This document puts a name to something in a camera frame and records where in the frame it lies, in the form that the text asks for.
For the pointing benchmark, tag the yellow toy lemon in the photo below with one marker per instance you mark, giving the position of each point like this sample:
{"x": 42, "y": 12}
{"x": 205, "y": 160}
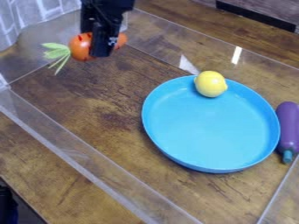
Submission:
{"x": 210, "y": 84}

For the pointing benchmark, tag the white patterned curtain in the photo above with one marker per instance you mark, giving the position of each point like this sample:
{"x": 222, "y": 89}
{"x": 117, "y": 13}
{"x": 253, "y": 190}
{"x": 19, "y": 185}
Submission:
{"x": 21, "y": 13}

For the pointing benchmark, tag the blue round tray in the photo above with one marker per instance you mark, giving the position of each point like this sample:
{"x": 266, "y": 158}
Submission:
{"x": 217, "y": 135}

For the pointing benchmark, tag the dark wooden furniture edge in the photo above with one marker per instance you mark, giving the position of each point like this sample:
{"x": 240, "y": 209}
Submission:
{"x": 278, "y": 23}

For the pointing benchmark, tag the purple toy eggplant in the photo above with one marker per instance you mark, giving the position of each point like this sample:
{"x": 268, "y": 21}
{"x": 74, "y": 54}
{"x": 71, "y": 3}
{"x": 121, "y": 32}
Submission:
{"x": 288, "y": 112}

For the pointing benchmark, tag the clear acrylic enclosure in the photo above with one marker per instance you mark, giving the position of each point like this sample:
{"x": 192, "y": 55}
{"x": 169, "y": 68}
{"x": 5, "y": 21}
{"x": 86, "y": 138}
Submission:
{"x": 75, "y": 153}

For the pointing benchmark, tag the orange toy carrot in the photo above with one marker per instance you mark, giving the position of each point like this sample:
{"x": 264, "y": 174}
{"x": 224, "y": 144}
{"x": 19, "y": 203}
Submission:
{"x": 82, "y": 49}

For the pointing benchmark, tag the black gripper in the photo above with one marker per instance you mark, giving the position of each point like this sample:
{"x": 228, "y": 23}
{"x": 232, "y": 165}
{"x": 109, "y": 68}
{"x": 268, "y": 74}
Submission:
{"x": 109, "y": 10}

